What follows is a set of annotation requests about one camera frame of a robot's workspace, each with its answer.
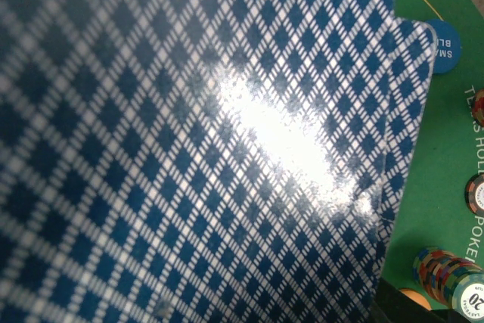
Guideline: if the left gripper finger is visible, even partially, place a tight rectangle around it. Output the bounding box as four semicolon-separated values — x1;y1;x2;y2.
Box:
368;279;483;322

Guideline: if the orange big blind button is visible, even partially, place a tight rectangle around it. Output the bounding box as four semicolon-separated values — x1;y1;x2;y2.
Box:
399;288;432;310

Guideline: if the poker chip stack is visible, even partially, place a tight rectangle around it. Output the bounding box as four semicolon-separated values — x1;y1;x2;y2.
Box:
471;89;484;127
412;247;483;322

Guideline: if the red poker chip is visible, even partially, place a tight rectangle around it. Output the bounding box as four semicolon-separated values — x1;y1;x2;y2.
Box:
464;174;484;217

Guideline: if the blue checkered playing card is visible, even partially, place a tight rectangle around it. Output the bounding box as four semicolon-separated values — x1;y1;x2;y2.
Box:
372;18;436;284

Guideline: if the blue playing card deck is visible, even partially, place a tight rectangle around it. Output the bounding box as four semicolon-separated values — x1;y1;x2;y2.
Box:
1;0;396;322

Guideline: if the blue small blind button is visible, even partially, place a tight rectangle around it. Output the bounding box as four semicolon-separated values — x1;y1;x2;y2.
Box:
426;18;462;75

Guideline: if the green round poker mat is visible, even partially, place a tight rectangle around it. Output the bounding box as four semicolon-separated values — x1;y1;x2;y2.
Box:
383;0;483;290

